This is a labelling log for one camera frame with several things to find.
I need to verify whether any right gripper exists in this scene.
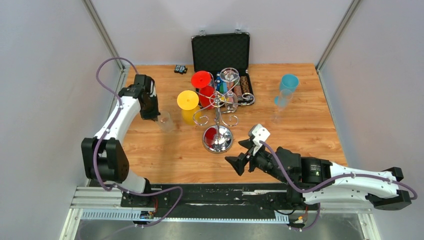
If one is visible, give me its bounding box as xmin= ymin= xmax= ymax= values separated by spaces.
xmin=225 ymin=139 xmax=290 ymax=186

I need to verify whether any clear wide ribbed glass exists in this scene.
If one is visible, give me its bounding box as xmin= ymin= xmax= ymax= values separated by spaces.
xmin=156 ymin=110 xmax=175 ymax=132

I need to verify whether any chrome wine glass rack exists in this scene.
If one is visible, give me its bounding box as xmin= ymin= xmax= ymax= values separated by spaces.
xmin=202 ymin=73 xmax=247 ymax=154

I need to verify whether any yellow plastic wine glass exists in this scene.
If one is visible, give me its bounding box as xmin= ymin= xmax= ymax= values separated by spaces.
xmin=176 ymin=90 xmax=200 ymax=126

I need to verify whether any clear champagne flute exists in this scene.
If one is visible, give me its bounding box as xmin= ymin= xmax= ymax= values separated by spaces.
xmin=272 ymin=89 xmax=294 ymax=124

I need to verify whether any blue plastic wine glass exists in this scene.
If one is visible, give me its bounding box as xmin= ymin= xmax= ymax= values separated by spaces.
xmin=279 ymin=74 xmax=300 ymax=93

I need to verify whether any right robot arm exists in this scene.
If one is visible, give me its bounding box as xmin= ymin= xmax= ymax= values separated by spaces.
xmin=225 ymin=139 xmax=418 ymax=211

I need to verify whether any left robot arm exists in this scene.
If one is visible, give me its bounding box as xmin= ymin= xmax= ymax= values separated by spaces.
xmin=81 ymin=74 xmax=160 ymax=207

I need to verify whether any red plastic wine glass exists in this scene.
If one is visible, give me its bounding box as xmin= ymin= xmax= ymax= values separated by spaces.
xmin=191 ymin=70 xmax=215 ymax=109

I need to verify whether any clear glass at rack back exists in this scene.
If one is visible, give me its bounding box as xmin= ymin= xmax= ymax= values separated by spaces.
xmin=219 ymin=67 xmax=240 ymax=112

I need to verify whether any small black blue toy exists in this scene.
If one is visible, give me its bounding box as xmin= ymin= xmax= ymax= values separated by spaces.
xmin=174 ymin=65 xmax=188 ymax=75

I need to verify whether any green blue block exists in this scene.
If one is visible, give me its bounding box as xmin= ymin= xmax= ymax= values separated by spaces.
xmin=219 ymin=81 xmax=228 ymax=95

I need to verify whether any blue toy car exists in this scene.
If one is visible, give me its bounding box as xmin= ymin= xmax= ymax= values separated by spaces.
xmin=214 ymin=73 xmax=222 ymax=90

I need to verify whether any black poker chip case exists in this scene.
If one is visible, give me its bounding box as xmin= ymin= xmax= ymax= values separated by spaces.
xmin=191 ymin=31 xmax=254 ymax=106

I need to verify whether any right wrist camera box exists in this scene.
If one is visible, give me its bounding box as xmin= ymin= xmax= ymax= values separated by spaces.
xmin=248 ymin=123 xmax=271 ymax=156

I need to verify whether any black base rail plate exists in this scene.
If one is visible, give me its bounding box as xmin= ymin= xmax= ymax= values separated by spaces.
xmin=120 ymin=183 xmax=319 ymax=220

